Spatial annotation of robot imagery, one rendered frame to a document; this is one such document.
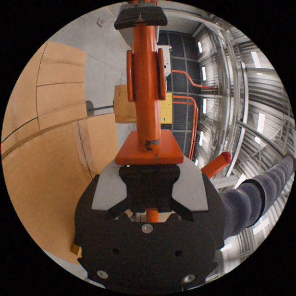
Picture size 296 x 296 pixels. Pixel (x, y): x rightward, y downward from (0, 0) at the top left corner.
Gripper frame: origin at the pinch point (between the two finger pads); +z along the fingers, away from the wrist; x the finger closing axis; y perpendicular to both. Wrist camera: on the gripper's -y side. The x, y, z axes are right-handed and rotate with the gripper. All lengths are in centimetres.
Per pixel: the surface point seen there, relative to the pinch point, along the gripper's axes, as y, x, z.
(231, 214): 17.6, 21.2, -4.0
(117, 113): 16, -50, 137
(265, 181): 15.8, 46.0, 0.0
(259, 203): 17.8, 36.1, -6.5
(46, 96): -22, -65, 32
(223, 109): 27, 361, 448
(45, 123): -4, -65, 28
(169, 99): 21, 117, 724
